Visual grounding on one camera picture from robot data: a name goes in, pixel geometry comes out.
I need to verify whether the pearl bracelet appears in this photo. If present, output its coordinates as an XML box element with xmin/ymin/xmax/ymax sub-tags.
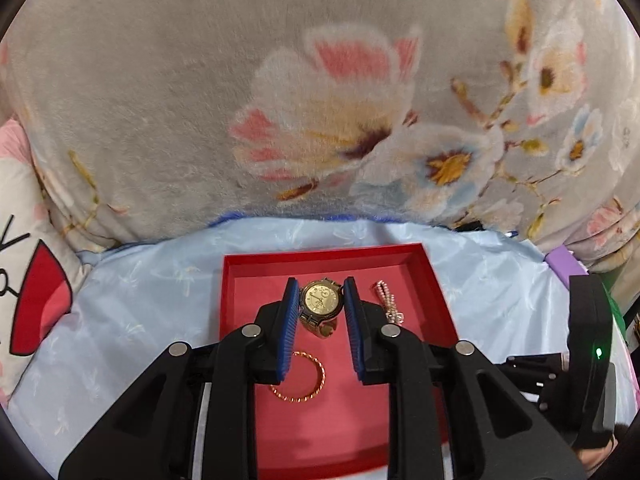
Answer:
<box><xmin>370</xmin><ymin>281</ymin><xmax>406</xmax><ymax>324</ymax></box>

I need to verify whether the gold wristwatch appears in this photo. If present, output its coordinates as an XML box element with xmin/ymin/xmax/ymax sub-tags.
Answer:
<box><xmin>297</xmin><ymin>278</ymin><xmax>347</xmax><ymax>340</ymax></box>

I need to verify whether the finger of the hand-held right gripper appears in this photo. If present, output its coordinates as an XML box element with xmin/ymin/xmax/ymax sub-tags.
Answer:
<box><xmin>505</xmin><ymin>353</ymin><xmax>569</xmax><ymax>397</ymax></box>

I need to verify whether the twisted gold bangle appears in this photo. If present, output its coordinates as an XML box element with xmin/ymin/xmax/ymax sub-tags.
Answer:
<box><xmin>270</xmin><ymin>351</ymin><xmax>326</xmax><ymax>403</ymax></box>

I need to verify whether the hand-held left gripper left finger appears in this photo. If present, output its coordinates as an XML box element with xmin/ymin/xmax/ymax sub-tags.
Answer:
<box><xmin>57</xmin><ymin>277</ymin><xmax>301</xmax><ymax>480</ymax></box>

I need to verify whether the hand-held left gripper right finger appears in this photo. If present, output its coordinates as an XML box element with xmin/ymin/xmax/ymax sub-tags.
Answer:
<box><xmin>342</xmin><ymin>276</ymin><xmax>587</xmax><ymax>480</ymax></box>

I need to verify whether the light blue bed sheet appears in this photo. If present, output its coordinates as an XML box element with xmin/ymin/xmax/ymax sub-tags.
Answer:
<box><xmin>7</xmin><ymin>217</ymin><xmax>632</xmax><ymax>480</ymax></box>

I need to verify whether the grey floral blanket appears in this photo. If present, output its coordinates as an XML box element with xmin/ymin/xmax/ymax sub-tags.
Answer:
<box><xmin>0</xmin><ymin>0</ymin><xmax>640</xmax><ymax>271</ymax></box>

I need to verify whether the purple box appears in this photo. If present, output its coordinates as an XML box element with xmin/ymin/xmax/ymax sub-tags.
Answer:
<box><xmin>546</xmin><ymin>246</ymin><xmax>590</xmax><ymax>286</ymax></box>

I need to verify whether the red jewelry tray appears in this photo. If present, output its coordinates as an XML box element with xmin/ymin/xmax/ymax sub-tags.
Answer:
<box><xmin>220</xmin><ymin>243</ymin><xmax>460</xmax><ymax>480</ymax></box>

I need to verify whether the white pillow with red print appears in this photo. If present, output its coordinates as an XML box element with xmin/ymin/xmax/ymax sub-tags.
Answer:
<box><xmin>0</xmin><ymin>119</ymin><xmax>87</xmax><ymax>402</ymax></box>

